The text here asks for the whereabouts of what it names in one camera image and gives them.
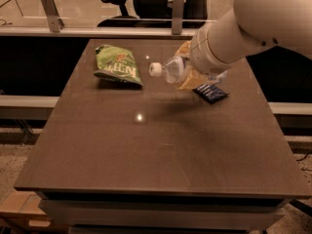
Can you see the blue label plastic bottle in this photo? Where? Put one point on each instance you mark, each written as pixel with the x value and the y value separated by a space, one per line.
pixel 175 70

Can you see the black office chair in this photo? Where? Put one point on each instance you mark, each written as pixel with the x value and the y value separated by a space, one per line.
pixel 157 13

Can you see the middle metal bracket post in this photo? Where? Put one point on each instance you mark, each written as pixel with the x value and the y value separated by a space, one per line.
pixel 177 16

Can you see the dark blue snack packet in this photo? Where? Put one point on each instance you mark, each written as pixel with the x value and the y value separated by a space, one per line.
pixel 210 93

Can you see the left metal bracket post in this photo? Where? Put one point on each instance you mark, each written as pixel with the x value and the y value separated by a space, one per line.
pixel 55 22

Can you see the metal bracket post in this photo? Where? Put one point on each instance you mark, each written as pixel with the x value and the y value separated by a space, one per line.
pixel 177 16
pixel 55 22

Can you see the wooden box on floor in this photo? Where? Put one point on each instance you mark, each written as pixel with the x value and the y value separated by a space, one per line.
pixel 21 210

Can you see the grey table drawer unit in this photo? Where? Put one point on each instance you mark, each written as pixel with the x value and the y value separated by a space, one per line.
pixel 87 217

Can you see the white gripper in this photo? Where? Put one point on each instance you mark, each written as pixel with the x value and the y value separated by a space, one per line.
pixel 201 53

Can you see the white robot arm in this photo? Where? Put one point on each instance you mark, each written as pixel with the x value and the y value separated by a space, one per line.
pixel 250 27

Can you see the green chip bag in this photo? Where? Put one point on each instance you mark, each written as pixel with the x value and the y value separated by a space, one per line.
pixel 116 64

